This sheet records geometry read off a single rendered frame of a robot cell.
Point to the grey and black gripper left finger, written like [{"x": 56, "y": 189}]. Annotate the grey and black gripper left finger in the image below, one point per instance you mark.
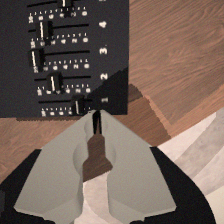
[{"x": 46, "y": 185}]

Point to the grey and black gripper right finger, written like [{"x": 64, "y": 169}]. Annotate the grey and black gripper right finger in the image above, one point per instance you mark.
[{"x": 145, "y": 184}]

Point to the black lighting desk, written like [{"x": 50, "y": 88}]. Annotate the black lighting desk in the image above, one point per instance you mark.
[{"x": 79, "y": 46}]

